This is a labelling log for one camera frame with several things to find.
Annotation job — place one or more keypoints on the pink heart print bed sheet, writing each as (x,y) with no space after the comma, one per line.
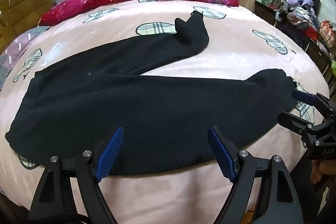
(236,56)

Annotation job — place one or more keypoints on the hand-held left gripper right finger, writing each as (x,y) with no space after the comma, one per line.
(220,151)

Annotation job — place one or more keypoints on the purple grey patterned pillow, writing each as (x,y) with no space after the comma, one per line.
(15,53)

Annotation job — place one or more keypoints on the person's right hand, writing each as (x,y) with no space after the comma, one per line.
(319,172)

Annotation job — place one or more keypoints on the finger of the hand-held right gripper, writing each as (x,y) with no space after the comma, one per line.
(304,97)
(294,121)

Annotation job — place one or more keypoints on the pile of clothes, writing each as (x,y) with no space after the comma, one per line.
(302,11)

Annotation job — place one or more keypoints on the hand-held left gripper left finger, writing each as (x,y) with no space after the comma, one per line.
(111,153)

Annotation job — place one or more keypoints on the black pants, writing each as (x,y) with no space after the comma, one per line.
(131,108)

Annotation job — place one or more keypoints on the red gift box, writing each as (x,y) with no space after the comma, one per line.
(326,32)

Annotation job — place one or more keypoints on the dark low cabinet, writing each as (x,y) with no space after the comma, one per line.
(296,35)

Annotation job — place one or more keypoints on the wooden headboard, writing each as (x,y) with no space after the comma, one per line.
(23,6)

